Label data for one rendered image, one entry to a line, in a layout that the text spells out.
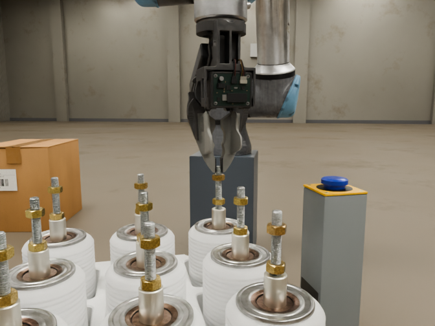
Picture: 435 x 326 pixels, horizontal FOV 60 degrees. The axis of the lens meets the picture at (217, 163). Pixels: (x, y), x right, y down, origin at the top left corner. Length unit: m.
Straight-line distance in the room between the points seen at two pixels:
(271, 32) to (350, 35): 8.59
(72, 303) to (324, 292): 0.35
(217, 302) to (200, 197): 0.62
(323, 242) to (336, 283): 0.07
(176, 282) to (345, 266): 0.28
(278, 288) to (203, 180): 0.71
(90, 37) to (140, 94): 1.92
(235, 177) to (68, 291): 0.67
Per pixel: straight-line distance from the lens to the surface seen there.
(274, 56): 1.02
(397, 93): 9.69
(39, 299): 0.45
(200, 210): 1.08
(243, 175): 1.03
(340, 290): 0.63
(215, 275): 0.47
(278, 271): 0.37
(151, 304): 0.35
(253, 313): 0.37
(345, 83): 9.46
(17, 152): 1.45
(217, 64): 0.51
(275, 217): 0.36
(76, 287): 0.46
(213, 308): 0.49
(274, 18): 1.01
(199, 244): 0.57
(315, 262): 0.61
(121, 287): 0.45
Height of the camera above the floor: 0.44
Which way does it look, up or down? 9 degrees down
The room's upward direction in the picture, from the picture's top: straight up
